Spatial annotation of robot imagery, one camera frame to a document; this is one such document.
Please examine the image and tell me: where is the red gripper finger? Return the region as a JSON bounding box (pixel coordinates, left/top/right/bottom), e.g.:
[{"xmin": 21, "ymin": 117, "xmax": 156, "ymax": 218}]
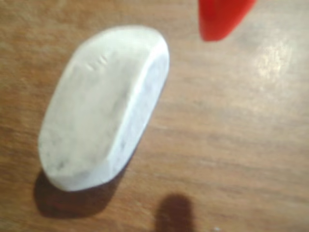
[{"xmin": 197, "ymin": 0, "xmax": 258, "ymax": 43}]

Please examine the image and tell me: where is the white eraser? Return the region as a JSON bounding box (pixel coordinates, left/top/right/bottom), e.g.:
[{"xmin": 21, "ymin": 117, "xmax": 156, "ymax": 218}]
[{"xmin": 38, "ymin": 24, "xmax": 170, "ymax": 193}]

